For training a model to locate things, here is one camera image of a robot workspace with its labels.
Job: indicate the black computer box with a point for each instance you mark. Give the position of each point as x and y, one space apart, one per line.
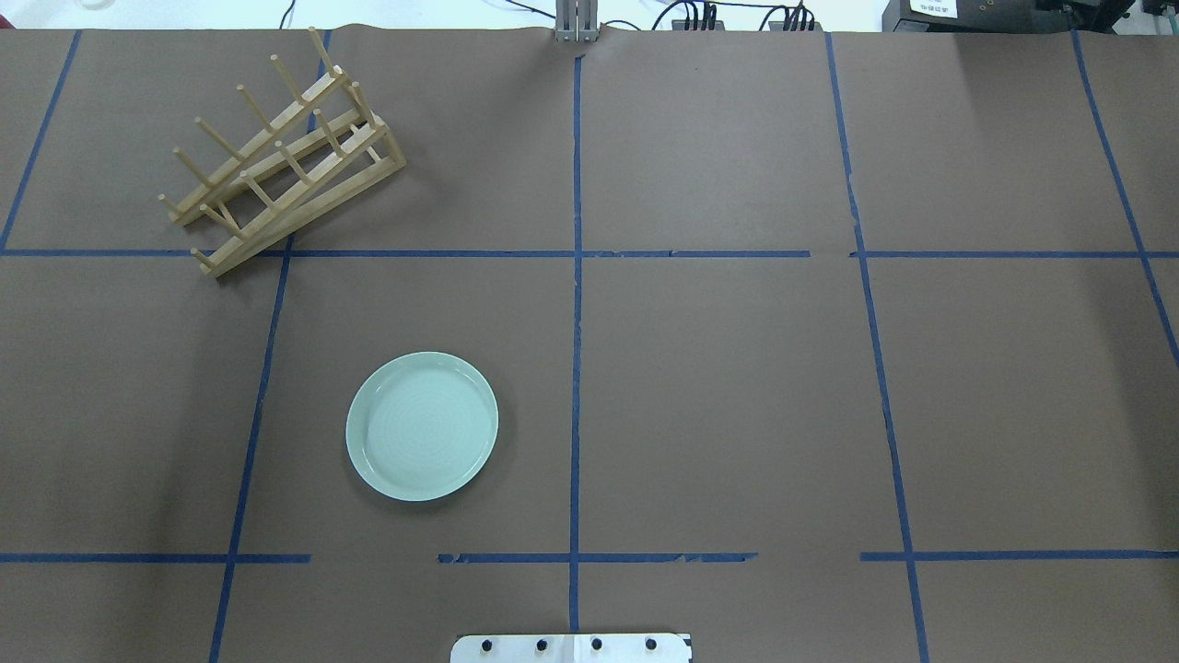
1003 17

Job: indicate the black red connector box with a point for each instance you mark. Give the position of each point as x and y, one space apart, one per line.
797 18
697 17

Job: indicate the grey aluminium post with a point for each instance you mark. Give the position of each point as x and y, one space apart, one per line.
576 21

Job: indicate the light green plate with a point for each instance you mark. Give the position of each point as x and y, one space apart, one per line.
422 426

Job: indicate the wooden dish rack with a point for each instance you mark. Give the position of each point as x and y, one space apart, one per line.
323 150

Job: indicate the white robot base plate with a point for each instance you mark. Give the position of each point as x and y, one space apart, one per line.
610 647

